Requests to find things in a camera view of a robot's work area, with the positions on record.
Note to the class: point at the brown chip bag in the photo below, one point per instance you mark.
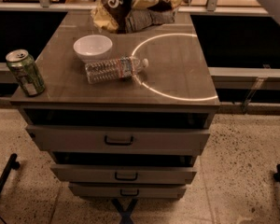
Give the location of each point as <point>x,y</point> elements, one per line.
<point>130,16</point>

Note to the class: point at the white bowl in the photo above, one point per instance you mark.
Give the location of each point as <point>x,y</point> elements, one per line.
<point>93,47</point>

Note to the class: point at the clear plastic water bottle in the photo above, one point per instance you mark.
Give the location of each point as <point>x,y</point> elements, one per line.
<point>114,69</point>

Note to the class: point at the grey drawer cabinet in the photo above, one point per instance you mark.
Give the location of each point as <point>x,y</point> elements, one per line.
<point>176,91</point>

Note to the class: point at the green soda can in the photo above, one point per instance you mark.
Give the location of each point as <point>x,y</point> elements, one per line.
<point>23,67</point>

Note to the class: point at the top grey drawer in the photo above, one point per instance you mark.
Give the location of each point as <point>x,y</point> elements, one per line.
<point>118,140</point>

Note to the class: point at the grey drawer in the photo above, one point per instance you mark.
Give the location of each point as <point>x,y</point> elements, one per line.
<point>123,174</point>
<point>118,140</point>
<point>128,190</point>

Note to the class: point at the middle grey drawer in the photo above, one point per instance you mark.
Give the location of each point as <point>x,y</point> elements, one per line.
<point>123,174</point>

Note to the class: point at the bottom grey drawer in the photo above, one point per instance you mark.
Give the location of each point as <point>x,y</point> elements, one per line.
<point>128,190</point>

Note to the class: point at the black left base leg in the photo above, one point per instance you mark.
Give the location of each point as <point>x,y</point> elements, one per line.
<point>12,164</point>

